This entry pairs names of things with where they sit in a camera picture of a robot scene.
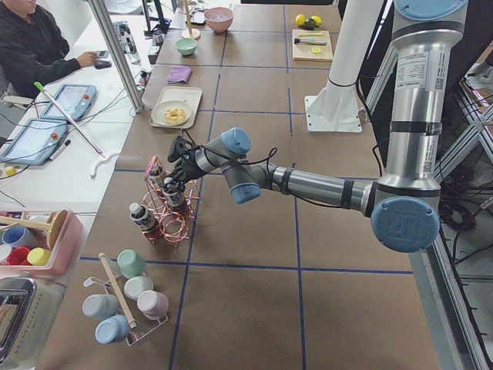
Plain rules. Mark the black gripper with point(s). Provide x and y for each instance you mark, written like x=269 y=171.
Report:
x=186 y=168

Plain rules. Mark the tea bottle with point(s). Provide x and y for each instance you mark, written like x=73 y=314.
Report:
x=173 y=192
x=141 y=216
x=156 y=176

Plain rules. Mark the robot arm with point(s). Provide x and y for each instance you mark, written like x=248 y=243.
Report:
x=403 y=203

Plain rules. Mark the beige rabbit tray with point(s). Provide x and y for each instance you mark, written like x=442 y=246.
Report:
x=190 y=95

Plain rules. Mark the person's hand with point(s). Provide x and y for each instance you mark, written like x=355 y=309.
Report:
x=87 y=59

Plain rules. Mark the glazed twisted donut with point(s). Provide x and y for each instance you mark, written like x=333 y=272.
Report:
x=175 y=116

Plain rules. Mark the beige round plate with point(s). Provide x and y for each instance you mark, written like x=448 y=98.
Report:
x=157 y=114

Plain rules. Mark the reacher grabber stick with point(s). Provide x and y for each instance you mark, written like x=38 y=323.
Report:
x=103 y=157

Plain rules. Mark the purple folded cloth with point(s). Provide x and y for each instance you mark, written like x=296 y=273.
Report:
x=179 y=75

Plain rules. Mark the mint green cup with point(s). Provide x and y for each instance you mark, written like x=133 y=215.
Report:
x=130 y=263

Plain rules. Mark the mint green bowl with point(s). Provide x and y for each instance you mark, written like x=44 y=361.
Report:
x=186 y=46

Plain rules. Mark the black marker pen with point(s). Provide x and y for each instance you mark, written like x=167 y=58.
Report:
x=61 y=148

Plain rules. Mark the far teach pendant tablet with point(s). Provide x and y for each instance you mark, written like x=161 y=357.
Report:
x=76 y=99

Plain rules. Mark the teach pendant tablet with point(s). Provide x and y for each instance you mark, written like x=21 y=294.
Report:
x=76 y=99
x=36 y=142

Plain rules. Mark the white cup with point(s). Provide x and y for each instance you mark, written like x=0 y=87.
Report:
x=135 y=286

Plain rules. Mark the steel cup on black base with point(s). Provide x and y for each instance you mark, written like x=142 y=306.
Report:
x=157 y=37

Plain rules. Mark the wooden stand with round base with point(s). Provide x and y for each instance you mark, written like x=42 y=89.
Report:
x=190 y=32

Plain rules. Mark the computer mouse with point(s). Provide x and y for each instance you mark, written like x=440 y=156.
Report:
x=102 y=64

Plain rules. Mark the pink cup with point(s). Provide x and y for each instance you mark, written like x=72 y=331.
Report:
x=154 y=305

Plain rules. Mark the pink bowl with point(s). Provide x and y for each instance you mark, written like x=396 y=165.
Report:
x=219 y=27

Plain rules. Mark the near teach pendant tablet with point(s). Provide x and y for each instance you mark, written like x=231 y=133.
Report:
x=36 y=142

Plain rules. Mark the clear plastic ice cubes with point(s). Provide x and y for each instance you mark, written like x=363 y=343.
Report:
x=218 y=15

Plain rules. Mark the wooden cutting board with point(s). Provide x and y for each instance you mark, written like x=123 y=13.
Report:
x=303 y=52

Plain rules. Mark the pink storage box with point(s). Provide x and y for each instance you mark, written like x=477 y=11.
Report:
x=40 y=243

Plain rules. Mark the grey blue cup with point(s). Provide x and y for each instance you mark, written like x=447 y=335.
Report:
x=100 y=306

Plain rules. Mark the light blue cup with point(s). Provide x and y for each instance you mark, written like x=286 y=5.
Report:
x=113 y=329

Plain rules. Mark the yellow plastic knife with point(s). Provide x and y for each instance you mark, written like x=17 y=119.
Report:
x=309 y=34

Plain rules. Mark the yellow lemon left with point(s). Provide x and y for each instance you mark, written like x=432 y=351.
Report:
x=300 y=20

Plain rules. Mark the yellow lemon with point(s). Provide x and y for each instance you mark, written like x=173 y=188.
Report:
x=316 y=20
x=300 y=20

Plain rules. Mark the green avocado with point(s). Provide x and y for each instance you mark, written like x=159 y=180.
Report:
x=310 y=24

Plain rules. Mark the person in black sweater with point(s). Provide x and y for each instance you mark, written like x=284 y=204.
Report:
x=32 y=47

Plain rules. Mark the yellow lemon right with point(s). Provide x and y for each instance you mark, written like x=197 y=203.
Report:
x=316 y=20

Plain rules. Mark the silver toaster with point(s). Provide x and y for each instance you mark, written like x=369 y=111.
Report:
x=28 y=309

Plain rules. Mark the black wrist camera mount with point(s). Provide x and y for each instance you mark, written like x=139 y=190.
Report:
x=179 y=147

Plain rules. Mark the copper wire bottle rack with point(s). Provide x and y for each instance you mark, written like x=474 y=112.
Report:
x=174 y=227

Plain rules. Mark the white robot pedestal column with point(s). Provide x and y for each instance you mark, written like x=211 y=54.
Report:
x=335 y=107

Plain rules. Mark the black and steel knife handle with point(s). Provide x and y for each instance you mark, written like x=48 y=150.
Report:
x=301 y=41

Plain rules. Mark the wire cup rack wooden handle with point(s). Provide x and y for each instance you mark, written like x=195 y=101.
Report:
x=140 y=326

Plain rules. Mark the aluminium frame post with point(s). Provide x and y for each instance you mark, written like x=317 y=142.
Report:
x=100 y=14

